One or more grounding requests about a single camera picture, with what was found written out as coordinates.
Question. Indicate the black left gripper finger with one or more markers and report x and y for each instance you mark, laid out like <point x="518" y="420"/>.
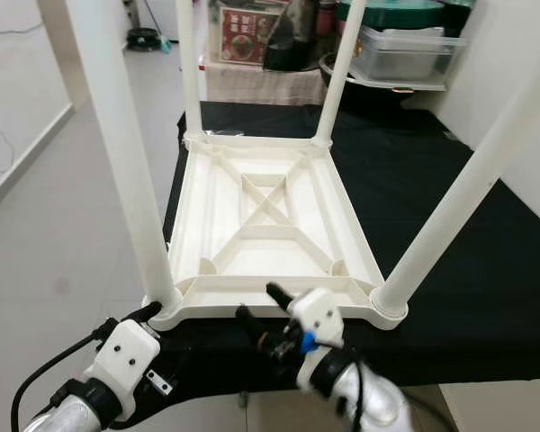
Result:
<point x="140" y="313"/>

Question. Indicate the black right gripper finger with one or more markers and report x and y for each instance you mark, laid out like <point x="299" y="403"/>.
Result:
<point x="285" y="301"/>
<point x="257" y="329"/>

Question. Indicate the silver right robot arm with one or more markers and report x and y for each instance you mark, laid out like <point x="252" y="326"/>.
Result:
<point x="360" y="405"/>

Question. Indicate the white plastic children table top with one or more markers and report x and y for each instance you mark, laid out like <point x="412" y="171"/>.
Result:
<point x="270" y="261"/>

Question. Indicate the clear tape strip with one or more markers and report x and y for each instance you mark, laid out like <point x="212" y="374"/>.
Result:
<point x="220" y="135"/>

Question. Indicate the black table cloth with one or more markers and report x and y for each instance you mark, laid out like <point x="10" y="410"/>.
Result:
<point x="441" y="180"/>

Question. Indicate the beige fabric bench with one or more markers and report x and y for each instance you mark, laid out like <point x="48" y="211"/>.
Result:
<point x="261" y="83"/>

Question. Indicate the black wok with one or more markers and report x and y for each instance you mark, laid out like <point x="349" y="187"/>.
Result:
<point x="373" y="92"/>

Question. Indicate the red printed cardboard box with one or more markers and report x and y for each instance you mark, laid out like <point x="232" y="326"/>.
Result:
<point x="243" y="36"/>

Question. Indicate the teal plastic brush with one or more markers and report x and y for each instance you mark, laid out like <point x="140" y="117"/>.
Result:
<point x="169" y="43"/>

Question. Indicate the orange plastic lid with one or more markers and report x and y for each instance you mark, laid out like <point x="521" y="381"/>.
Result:
<point x="243" y="3"/>

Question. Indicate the green pot lid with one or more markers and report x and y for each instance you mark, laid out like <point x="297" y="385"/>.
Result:
<point x="391" y="13"/>

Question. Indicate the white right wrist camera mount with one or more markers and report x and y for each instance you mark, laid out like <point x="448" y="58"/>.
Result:
<point x="319" y="315"/>

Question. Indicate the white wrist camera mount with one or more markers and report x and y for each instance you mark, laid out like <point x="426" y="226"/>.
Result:
<point x="319" y="315"/>
<point x="126" y="355"/>

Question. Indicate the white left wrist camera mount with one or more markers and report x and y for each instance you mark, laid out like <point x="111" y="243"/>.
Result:
<point x="126" y="355"/>

